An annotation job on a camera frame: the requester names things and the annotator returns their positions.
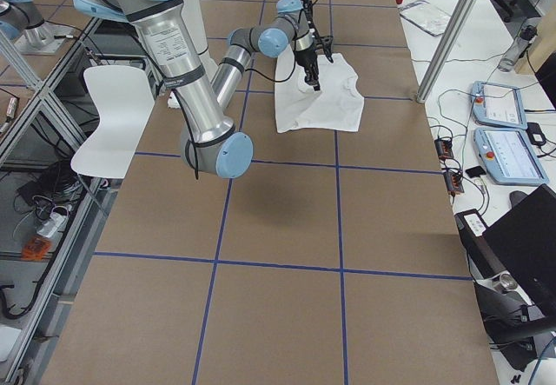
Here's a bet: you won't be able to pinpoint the orange device under table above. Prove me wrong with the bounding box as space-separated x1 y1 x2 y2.
21 236 51 262

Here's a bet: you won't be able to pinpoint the silver-edged plastic document bag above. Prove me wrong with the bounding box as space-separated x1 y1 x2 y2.
400 0 451 37

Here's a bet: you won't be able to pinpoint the black laptop computer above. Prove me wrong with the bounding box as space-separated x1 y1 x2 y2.
484 184 555 315

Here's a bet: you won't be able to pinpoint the white long-sleeve printed shirt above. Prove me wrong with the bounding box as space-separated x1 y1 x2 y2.
275 48 364 133

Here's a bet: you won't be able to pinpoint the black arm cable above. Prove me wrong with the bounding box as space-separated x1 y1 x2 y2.
173 0 331 182

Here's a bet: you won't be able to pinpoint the white power strip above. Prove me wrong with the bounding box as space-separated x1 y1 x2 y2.
36 211 68 238

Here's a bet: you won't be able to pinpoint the black orange connector box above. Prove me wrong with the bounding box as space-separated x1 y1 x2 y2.
443 169 465 197
434 138 454 160

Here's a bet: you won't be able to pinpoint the white plastic chair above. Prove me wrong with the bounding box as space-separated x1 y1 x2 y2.
70 65 155 179

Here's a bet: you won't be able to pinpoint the black box with white label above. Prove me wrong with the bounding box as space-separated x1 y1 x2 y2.
454 209 488 247

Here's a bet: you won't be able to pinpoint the upper black orange connector box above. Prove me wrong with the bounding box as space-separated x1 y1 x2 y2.
434 138 454 160

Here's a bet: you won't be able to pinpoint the lower blue teach pendant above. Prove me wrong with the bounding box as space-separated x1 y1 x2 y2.
473 127 549 186

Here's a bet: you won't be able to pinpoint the lower black orange connector box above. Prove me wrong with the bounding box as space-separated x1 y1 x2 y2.
443 169 465 197

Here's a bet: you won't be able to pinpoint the upper blue teach pendant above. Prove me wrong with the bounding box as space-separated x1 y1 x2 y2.
470 81 527 129

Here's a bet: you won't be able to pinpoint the white central mounting column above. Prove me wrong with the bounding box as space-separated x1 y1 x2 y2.
182 0 218 82

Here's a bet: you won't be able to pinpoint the blue teach pendant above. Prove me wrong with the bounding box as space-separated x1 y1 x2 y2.
470 81 527 129
473 127 549 186

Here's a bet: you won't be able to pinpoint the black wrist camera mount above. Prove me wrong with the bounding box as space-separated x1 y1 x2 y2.
314 36 334 63

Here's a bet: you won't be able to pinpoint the aluminium frame post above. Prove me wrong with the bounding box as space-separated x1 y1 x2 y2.
415 0 476 103

